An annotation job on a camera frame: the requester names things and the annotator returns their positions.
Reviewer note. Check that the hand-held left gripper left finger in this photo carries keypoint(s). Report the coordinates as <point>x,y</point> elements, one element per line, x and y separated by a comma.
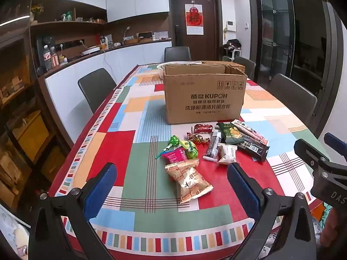
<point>103,189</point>

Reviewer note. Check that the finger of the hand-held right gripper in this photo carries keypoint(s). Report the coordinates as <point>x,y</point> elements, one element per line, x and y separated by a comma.
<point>336,141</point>
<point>309,151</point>

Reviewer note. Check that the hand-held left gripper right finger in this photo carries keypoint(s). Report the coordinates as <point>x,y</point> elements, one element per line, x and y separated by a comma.
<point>244,192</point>

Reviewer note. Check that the white snack packet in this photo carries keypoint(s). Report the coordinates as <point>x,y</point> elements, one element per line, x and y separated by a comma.
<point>227,154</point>

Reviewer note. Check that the gold snack packet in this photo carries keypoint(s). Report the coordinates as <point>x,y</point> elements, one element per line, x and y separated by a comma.
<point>200,182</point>
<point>177,178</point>

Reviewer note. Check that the black snack packet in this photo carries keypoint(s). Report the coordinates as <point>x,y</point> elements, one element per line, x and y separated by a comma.
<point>256,149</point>

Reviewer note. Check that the black and white bar packet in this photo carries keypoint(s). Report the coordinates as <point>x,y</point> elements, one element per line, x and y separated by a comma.
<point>212,146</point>

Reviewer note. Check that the long pink snack packet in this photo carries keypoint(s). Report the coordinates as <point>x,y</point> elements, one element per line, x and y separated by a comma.
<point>250,132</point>

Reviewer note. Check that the dark green snack packet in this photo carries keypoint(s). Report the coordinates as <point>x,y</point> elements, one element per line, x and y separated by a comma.
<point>229,134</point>

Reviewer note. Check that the green lollipop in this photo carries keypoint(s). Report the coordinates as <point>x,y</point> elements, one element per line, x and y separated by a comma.
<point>191,153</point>
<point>173,141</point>

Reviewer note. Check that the tiger striped candy packet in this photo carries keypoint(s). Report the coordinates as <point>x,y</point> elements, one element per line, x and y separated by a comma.
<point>198,138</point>

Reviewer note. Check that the small red candy packet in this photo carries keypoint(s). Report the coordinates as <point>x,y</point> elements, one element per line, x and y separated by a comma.
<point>203,128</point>

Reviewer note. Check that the brown cardboard box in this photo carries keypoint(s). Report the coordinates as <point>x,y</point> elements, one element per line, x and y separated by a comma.
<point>203,97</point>

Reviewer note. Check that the dark grey dining chair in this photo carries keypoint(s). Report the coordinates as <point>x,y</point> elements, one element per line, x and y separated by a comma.
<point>177,54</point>
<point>245,66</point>
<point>96,89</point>
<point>292,97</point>

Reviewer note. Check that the colourful patchwork tablecloth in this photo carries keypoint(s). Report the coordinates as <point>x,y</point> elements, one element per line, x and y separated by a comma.
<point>146,130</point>

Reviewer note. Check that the yellow storage bin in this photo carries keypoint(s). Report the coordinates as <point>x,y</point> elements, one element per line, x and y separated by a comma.
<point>32,138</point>

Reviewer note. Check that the black framed glass door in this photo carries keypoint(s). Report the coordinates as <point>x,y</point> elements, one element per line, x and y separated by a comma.
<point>273,32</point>

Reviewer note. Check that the white stool with dark bag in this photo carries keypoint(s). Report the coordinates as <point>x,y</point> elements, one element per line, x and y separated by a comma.
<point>232,48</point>

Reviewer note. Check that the white fruit bowl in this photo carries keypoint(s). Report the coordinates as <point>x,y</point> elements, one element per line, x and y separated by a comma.
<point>160,69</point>

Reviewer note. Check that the white flat cooking appliance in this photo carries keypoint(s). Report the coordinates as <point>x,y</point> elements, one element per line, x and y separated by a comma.
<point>92,50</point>

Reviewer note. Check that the clear water bottle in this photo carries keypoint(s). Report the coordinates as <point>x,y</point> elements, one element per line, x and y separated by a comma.
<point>47,58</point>
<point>54,57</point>

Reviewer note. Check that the black countertop appliance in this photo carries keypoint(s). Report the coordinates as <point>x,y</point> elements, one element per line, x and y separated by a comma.
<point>44,42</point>

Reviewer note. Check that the dark brown door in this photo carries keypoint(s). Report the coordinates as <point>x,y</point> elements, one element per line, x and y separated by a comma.
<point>211,19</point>

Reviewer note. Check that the yellow flower vase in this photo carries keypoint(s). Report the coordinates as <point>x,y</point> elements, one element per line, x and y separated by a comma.
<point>37,10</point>

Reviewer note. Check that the white wall intercom panel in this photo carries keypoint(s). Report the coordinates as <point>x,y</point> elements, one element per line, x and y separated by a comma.
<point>231,26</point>

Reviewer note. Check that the red and white wall calendar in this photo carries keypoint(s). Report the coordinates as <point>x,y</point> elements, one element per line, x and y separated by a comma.
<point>194,19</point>

